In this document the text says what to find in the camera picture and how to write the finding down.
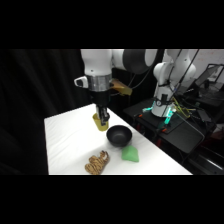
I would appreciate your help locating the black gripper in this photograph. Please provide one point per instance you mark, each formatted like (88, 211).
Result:
(99, 98)

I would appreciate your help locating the yellow cup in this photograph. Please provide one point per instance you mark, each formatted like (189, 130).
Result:
(100, 126)

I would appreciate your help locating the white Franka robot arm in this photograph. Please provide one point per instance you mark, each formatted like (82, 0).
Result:
(96, 63)

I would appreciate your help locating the black bowl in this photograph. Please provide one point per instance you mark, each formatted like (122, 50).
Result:
(119, 136)

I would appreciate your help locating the green bean bag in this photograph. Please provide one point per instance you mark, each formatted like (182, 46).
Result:
(130, 154)

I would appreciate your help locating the tiger striped plush toy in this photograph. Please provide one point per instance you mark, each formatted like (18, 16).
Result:
(96, 164)

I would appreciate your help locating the black curtain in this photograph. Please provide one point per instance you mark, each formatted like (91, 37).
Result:
(36, 90)

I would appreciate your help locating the black robot stand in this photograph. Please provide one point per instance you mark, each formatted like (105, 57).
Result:
(180, 133)

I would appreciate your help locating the black laptop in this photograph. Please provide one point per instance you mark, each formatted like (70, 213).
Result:
(208, 78)

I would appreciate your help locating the yellowish wrist mount plate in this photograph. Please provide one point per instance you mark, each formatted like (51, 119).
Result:
(120, 87)

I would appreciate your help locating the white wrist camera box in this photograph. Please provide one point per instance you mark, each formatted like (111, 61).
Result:
(81, 82)

